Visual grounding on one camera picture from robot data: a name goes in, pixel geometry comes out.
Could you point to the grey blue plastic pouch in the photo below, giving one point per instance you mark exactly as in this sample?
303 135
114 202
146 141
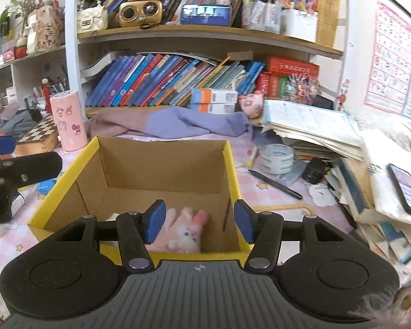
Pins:
292 177

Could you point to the pile of notebooks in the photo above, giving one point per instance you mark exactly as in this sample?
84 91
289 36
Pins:
356 185

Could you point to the smartphone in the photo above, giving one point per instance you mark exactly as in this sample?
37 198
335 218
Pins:
407 185

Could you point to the yellow capped marker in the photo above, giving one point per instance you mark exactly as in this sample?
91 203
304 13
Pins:
252 157

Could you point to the clear tape roll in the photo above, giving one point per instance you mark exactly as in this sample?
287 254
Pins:
277 167

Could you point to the pink cylindrical container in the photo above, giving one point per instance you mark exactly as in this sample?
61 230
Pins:
68 123

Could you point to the pink wall poster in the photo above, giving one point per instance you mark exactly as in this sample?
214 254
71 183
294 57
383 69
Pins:
390 58

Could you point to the red game box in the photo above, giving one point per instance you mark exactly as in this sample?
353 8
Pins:
291 65

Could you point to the woven basket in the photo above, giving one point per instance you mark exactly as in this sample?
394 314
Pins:
328 13

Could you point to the pink plush bunny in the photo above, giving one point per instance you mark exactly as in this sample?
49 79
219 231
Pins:
186 234

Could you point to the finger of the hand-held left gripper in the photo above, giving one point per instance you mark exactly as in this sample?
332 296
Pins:
0 145
27 167

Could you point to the row of colourful books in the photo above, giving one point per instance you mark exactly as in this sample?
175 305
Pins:
150 78

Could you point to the white flower shaped paper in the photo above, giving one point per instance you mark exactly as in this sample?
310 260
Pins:
322 195

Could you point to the clear marker holder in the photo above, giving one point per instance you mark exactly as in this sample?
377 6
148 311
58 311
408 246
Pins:
262 13

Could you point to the pink pig plush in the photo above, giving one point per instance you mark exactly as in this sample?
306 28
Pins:
250 104

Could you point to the orange and white carton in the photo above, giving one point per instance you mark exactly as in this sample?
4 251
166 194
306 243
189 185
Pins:
212 95
212 108

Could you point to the grey fluffy fur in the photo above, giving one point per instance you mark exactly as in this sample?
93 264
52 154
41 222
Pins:
407 315

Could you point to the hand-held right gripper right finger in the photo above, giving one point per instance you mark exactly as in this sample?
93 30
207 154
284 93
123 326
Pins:
244 222

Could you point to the gold retro radio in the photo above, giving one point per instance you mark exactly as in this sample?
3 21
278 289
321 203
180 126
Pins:
140 14

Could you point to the dried flower bunch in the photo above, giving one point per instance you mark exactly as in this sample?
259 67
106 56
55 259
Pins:
20 3

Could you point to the stack of printed papers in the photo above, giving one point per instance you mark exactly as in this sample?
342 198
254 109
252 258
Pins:
304 120

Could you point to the wooden chessboard box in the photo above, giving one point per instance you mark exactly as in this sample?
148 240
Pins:
37 133

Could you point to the small black box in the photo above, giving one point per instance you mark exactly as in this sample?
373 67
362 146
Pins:
314 171

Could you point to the grey cloth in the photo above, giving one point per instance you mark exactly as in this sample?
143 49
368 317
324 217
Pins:
17 125

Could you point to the purple and mauve cloth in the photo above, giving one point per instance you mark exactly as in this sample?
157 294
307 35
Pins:
178 120

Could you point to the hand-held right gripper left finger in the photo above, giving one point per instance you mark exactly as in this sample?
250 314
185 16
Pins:
156 221

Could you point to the beige bunny doll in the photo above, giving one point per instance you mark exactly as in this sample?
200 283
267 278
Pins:
44 31

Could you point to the yellow cardboard box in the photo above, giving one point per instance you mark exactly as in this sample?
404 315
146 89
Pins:
157 164

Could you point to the white fabric bag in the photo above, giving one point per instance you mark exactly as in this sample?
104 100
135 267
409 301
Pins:
376 157

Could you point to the white pen holder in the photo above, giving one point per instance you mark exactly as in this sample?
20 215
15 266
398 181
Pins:
299 25

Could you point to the blue tin case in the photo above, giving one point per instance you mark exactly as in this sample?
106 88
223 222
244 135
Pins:
205 15

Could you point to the white quilted purse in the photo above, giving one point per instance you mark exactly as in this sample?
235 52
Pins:
92 20

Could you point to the black pen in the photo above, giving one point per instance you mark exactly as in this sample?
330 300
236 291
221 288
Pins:
277 185

